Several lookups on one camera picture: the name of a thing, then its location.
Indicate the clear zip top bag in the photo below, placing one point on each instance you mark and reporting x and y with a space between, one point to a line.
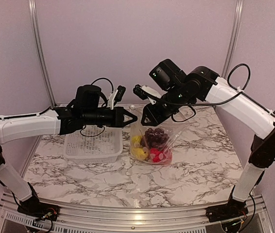
173 129

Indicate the white plastic basket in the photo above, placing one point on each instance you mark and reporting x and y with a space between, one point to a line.
93 145

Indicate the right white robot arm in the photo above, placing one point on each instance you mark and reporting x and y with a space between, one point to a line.
204 87

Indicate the front aluminium frame rail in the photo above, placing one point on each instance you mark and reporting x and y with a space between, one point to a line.
76 218

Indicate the red toy bell pepper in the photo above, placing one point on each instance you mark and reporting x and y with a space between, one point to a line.
156 155

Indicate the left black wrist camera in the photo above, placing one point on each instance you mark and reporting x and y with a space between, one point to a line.
87 97

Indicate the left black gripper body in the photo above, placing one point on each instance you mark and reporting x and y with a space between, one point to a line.
92 117

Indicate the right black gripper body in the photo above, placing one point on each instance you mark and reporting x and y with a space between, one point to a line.
175 99

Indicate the aluminium frame post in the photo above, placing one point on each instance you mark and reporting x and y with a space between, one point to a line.
40 52
233 38

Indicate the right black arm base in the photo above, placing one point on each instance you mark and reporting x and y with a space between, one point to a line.
231 209

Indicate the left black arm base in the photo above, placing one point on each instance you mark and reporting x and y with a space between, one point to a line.
34 207

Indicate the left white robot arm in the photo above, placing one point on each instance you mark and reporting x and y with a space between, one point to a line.
16 132

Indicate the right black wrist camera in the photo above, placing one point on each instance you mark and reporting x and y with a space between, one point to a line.
167 75

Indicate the purple toy grape bunch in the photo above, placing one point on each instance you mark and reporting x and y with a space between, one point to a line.
155 138

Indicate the left aluminium frame post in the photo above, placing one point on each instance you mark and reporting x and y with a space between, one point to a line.
40 52

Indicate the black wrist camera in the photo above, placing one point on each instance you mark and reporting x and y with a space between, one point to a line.
167 75
87 97

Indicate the yellow toy banana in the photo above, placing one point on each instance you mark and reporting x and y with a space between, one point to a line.
140 153

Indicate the right aluminium frame post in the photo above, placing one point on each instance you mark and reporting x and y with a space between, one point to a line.
233 38

